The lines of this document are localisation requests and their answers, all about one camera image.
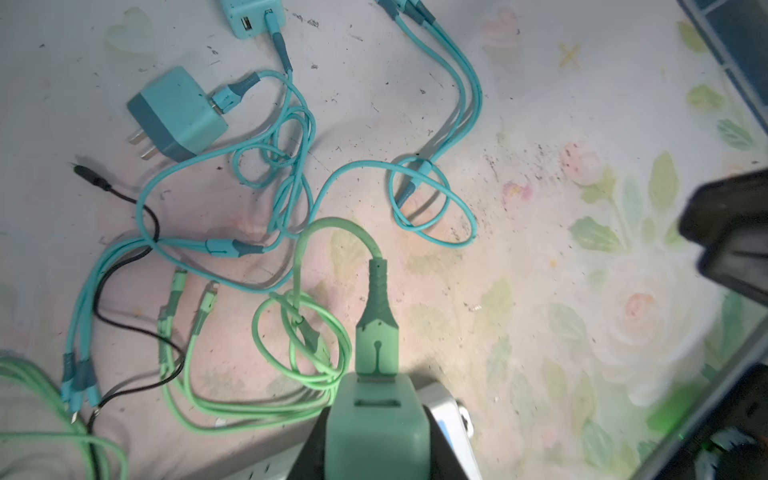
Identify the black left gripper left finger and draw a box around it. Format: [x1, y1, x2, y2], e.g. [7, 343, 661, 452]
[286, 407, 330, 480]

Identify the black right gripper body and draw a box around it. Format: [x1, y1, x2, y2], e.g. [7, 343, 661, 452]
[678, 169, 767, 306]

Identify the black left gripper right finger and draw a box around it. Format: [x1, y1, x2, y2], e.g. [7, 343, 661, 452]
[423, 406, 469, 480]

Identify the white multicolour power strip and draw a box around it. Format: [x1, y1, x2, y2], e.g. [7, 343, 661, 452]
[230, 374, 482, 479]

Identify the light green multi-head cable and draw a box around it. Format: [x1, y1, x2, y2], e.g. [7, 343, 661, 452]
[0, 353, 130, 480]

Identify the black charger cable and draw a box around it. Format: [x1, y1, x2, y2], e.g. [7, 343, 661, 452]
[73, 164, 187, 433]

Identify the small teal charger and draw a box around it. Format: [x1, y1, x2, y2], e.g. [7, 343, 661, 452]
[127, 67, 228, 162]

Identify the large teal charger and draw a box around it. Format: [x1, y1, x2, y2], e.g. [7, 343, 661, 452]
[219, 0, 286, 40]

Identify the teal multi-head cable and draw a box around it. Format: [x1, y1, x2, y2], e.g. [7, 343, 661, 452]
[59, 0, 484, 421]

